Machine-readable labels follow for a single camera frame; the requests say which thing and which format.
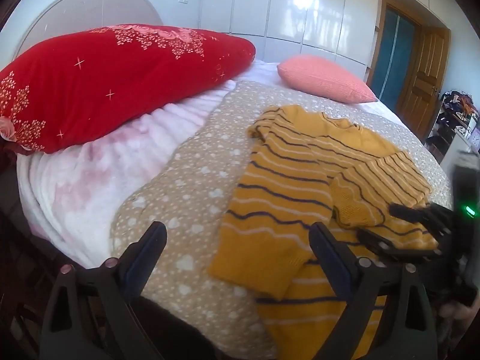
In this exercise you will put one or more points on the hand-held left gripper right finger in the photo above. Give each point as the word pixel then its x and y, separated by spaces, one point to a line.
pixel 332 258

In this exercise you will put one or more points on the wooden door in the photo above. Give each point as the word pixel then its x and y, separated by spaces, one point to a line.
pixel 420 75

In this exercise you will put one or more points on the cluttered clothes rack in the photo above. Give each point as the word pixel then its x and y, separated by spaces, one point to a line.
pixel 455 114

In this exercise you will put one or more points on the pink knit pillow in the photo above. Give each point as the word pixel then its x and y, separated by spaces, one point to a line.
pixel 326 78

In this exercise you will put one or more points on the white pink fluffy blanket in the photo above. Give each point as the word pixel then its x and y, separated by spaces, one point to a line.
pixel 86 180

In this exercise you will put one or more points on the red floral pillow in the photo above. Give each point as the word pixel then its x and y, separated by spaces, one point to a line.
pixel 101 82

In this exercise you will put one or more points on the white glossy wardrobe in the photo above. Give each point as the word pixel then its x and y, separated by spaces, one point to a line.
pixel 300 7

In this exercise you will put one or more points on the yellow striped knit sweater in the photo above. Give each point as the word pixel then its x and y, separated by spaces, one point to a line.
pixel 311 198

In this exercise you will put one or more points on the white curved headboard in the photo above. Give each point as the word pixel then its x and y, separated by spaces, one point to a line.
pixel 82 11

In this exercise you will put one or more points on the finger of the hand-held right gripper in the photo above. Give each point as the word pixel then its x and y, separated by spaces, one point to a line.
pixel 414 212
pixel 382 245

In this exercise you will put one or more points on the beige heart print blanket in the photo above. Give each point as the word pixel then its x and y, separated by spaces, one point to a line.
pixel 195 195

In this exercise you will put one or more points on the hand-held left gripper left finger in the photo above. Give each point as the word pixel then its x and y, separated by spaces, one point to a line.
pixel 144 249

